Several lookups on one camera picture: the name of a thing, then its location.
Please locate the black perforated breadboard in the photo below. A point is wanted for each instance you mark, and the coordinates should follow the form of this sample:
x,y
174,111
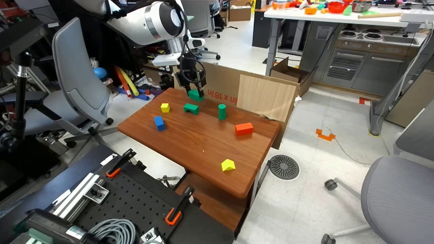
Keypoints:
x,y
138,196

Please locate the orange plastic bowl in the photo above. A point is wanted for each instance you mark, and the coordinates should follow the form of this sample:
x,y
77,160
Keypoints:
x,y
337,7

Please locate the green arch block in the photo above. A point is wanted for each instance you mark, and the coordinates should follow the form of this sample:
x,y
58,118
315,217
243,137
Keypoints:
x,y
192,108

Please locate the grey office chair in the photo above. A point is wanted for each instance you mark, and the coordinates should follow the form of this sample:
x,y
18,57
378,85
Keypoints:
x,y
81,104

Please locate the blue block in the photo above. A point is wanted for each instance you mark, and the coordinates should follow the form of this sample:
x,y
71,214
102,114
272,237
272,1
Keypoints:
x,y
159,122

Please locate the green rectangular block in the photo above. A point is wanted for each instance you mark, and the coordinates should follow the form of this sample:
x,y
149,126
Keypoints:
x,y
196,95

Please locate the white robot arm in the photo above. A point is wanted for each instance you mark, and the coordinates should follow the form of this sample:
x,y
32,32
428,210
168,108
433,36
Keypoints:
x,y
157,20

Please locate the grey chair front right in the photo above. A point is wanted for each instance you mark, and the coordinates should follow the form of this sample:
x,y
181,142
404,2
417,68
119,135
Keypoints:
x,y
397,200

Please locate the cardboard box wall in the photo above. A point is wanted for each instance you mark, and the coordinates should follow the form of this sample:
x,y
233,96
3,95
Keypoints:
x,y
268,96

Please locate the orange handled clamp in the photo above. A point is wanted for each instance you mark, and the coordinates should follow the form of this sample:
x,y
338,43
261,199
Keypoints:
x,y
176,213
120,161

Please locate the green cylinder block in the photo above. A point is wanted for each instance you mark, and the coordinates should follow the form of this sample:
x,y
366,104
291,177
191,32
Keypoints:
x,y
222,111

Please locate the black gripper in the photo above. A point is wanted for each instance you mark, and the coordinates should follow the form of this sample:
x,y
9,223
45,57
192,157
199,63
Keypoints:
x,y
192,70

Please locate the orange rectangular block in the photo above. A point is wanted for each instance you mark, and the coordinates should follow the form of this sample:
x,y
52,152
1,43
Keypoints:
x,y
245,129

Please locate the white height-adjustable desk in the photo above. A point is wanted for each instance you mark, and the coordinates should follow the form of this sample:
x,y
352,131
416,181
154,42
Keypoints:
x,y
378,55

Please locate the yellow wedge block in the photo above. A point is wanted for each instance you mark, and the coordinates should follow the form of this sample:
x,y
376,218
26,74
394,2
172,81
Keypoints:
x,y
229,165

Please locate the small yellow cube block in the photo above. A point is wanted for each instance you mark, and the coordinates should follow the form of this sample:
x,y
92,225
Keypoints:
x,y
165,107

